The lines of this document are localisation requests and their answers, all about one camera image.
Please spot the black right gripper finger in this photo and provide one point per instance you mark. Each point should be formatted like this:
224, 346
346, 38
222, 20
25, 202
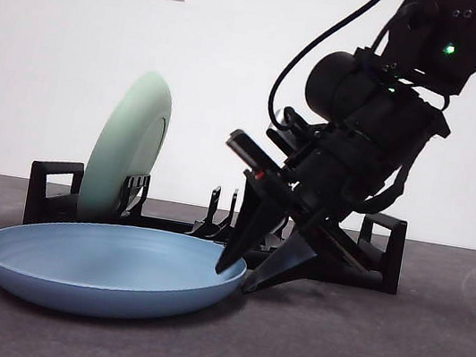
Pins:
283, 263
254, 217

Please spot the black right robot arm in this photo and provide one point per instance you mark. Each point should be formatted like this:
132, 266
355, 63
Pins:
378, 119

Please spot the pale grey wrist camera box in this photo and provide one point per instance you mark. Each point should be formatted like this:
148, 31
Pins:
284, 118

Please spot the black plastic plate rack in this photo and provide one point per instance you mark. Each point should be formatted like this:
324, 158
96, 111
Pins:
374, 236

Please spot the light blue plate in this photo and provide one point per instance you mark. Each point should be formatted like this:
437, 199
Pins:
93, 264

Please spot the pale green plate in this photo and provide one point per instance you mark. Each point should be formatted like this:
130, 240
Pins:
121, 146

